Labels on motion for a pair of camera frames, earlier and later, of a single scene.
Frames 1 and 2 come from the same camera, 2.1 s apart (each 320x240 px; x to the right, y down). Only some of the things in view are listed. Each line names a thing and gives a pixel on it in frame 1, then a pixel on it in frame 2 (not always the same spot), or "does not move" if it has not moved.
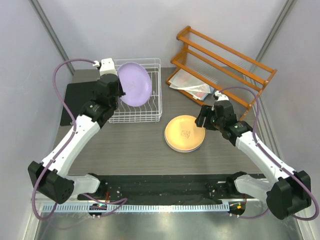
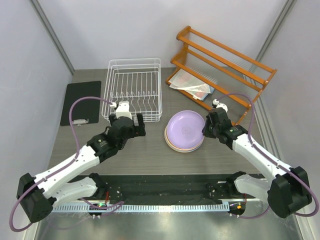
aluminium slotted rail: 200,207 does not move
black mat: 78,94 does not move
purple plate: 136,83 to 184,129
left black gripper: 121,90 to 138,130
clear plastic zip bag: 197,87 does not move
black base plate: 165,189 does not move
